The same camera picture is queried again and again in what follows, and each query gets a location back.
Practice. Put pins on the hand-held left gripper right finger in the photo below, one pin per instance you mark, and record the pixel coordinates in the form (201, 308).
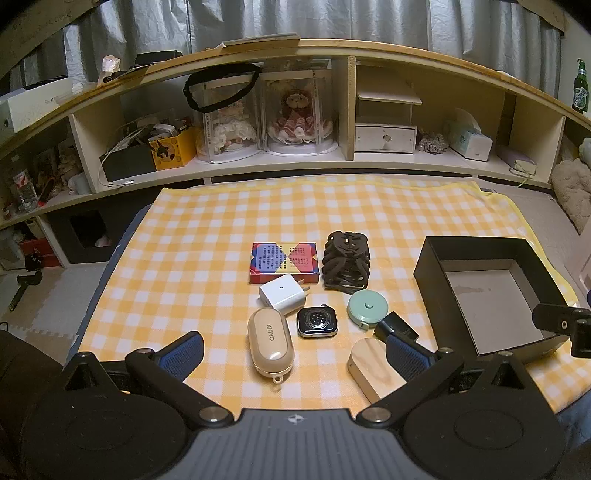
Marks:
(406, 360)

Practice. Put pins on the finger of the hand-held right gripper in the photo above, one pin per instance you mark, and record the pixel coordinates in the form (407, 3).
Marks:
(554, 318)

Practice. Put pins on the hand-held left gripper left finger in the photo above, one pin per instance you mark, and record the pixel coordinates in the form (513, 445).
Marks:
(182, 355)

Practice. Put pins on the light wooden block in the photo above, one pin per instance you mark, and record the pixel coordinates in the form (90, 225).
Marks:
(369, 369)

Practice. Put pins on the green tape measure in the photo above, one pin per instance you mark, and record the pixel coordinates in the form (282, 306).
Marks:
(369, 307)

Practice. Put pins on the black cardboard box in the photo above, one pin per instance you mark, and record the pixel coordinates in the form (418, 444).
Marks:
(489, 295)

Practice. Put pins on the beige earbud case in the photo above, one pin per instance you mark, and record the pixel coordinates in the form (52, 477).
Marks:
(270, 344)

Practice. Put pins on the black hair claw clip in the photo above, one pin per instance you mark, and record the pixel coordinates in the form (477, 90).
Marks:
(346, 263)

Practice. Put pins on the white wall charger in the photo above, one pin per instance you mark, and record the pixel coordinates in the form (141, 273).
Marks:
(279, 293)

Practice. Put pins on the colourful card box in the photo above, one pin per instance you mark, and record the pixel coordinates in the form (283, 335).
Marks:
(284, 261)

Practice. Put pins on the small black adapter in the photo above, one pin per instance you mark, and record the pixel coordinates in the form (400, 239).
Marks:
(397, 323)

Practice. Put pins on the yellow checkered mat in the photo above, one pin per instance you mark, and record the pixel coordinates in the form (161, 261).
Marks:
(194, 258)

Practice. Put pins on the black smartwatch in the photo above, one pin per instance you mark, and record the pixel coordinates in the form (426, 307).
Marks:
(316, 321)

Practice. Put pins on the cream plush cushion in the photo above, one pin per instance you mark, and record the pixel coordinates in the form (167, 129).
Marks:
(575, 189)

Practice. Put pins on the cream notebook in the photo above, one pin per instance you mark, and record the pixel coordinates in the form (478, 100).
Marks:
(525, 166)

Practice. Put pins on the dark cloth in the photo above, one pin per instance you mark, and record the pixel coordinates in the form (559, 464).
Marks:
(23, 360)

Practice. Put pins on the black storage cube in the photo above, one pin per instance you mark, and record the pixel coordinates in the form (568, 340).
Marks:
(69, 230)

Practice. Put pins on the lavender pouch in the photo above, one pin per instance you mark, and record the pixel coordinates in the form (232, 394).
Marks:
(508, 154)

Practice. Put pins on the black hand tool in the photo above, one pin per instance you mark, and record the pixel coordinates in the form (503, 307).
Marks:
(27, 279)

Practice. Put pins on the mint green plush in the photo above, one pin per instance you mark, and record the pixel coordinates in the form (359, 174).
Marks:
(586, 148)

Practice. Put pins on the tissue box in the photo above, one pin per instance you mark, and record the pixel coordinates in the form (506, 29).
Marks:
(471, 141)

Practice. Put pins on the black storage box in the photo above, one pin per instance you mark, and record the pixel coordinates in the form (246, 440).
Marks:
(129, 164)

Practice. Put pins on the yellow cartoon box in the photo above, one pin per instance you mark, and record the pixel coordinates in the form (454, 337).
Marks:
(173, 150)

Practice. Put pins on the grey decorative ornament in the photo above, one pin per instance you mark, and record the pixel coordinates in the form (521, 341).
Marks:
(434, 144)

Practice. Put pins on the white mini drawer cabinet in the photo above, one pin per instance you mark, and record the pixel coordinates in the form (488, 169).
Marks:
(385, 138)

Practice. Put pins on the wooden shelf unit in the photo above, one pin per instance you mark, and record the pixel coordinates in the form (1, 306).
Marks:
(300, 164)

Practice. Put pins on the clear water bottle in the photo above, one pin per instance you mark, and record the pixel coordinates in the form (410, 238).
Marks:
(25, 194)

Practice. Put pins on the small plush doll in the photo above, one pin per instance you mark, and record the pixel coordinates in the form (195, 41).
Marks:
(67, 161)

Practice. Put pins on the white dress doll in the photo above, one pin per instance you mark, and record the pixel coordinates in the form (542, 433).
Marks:
(228, 131)

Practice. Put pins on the green beer bottle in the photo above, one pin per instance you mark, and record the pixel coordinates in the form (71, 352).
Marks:
(581, 87)

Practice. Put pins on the bear doll in red dress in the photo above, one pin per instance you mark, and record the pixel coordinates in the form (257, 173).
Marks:
(295, 108)

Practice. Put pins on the clear doll display case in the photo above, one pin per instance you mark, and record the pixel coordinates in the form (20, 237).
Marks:
(323, 92)

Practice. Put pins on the white carton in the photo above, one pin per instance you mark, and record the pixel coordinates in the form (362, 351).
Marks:
(32, 108)

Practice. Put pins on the pale crumpled bag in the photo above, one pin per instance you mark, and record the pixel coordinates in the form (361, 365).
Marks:
(109, 67)

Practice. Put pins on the black flat item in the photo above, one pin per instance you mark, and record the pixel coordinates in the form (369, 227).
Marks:
(154, 57)

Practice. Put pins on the brown cardboard strip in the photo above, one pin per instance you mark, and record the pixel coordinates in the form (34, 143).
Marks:
(41, 27)
(545, 14)

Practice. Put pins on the flat book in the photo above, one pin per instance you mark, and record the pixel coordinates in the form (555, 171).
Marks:
(263, 40)

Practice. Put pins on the grey curtain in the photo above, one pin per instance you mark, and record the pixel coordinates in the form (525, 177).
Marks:
(323, 21)

